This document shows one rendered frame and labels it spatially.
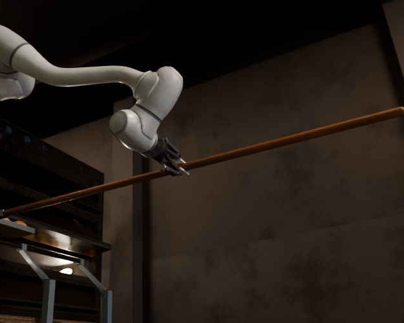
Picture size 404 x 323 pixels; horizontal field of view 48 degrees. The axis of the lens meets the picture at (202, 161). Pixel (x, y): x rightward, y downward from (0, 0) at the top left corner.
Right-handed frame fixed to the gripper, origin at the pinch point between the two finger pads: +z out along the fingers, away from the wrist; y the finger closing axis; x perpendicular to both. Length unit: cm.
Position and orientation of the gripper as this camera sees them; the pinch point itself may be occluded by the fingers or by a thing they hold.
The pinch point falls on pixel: (181, 167)
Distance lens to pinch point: 171.5
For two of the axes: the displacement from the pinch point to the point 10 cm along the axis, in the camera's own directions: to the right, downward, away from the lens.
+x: 9.0, -2.3, -3.7
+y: 0.6, 9.0, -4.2
